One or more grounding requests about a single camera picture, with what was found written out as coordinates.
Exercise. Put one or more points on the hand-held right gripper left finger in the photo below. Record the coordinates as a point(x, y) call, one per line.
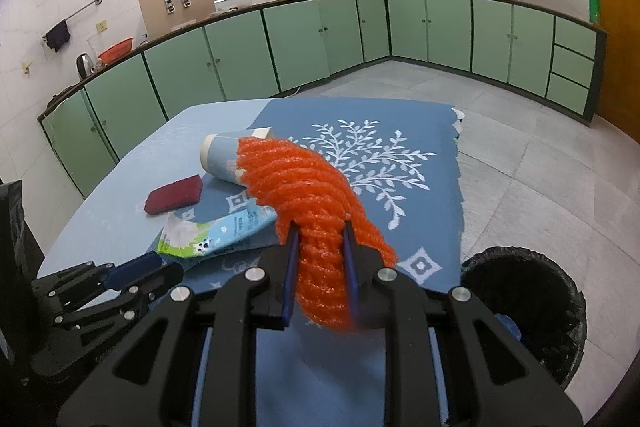
point(290, 279)

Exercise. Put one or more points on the green and white milk carton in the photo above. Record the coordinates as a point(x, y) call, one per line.
point(215, 232)

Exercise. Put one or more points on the green base cabinets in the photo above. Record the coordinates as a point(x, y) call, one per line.
point(240, 52)

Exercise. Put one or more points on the red plastic basin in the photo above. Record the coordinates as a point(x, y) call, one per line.
point(116, 51)

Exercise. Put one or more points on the wooden door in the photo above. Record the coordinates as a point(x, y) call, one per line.
point(615, 32)

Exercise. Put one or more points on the electric kettle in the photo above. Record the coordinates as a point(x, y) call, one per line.
point(85, 67)

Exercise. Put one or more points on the black trash bin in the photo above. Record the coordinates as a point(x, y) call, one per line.
point(540, 287)

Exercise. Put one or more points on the blue patterned tablecloth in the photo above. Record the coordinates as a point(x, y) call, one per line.
point(400, 132)

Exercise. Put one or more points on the green plastic bottle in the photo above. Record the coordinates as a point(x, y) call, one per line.
point(594, 7)

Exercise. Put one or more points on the blue paper cup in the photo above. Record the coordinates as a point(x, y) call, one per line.
point(220, 157)

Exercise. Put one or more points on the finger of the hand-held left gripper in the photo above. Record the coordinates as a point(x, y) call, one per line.
point(135, 299)
point(135, 268)

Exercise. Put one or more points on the orange foam net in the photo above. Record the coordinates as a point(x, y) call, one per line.
point(300, 177)

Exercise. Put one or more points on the dark towel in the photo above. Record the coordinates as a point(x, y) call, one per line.
point(57, 36)

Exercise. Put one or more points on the red sponge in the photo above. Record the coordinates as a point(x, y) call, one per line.
point(172, 194)

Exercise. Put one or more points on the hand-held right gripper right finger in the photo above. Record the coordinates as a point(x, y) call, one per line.
point(352, 279)

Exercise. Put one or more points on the cardboard box on counter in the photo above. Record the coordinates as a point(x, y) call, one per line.
point(160, 17)

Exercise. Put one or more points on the metal towel bar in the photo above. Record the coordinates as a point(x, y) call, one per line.
point(82, 11)

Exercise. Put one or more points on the black furniture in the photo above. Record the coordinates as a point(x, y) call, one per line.
point(17, 227)

